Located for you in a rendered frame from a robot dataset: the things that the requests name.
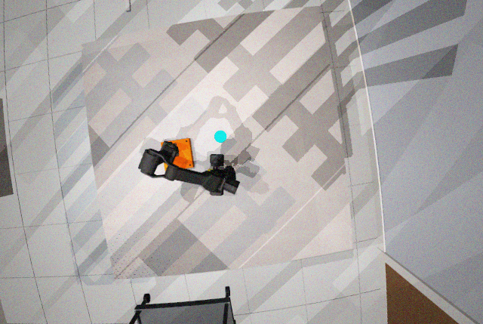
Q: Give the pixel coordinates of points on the cyan circle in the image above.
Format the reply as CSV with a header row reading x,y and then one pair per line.
x,y
220,136

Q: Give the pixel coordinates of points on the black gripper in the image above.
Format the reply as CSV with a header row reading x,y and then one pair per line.
x,y
216,160

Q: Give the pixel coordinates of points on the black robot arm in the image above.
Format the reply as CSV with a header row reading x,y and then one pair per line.
x,y
212,181

